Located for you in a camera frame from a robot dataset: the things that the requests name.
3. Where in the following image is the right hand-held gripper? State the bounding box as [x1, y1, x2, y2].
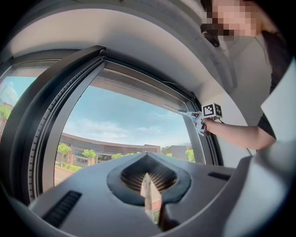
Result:
[186, 102, 224, 137]

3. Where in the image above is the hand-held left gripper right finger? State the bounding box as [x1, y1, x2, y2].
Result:
[147, 152, 236, 237]

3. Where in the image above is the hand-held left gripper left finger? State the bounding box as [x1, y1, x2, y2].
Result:
[29, 152, 162, 237]

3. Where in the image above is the blue brass squeegee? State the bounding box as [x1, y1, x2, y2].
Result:
[163, 104, 199, 121]

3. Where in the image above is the casement window glass pane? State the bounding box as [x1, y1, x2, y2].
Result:
[53, 68, 197, 187]

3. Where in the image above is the person's right forearm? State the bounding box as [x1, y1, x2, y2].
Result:
[204, 117, 277, 150]

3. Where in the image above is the brown brick building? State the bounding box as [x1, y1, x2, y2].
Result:
[55, 132, 192, 167]

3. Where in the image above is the street tree with sawn top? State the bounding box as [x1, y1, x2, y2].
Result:
[140, 172, 154, 223]

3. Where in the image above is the person's black shirt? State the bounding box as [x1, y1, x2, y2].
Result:
[257, 67, 290, 140]

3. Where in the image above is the person's head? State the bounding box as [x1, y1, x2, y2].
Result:
[200, 0, 278, 44]

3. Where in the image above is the large fixed window glass pane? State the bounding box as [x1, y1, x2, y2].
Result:
[0, 76, 37, 139]

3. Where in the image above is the black head-mounted camera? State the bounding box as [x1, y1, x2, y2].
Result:
[200, 23, 220, 48]

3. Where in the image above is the black window frame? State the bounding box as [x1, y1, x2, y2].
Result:
[0, 45, 224, 209]

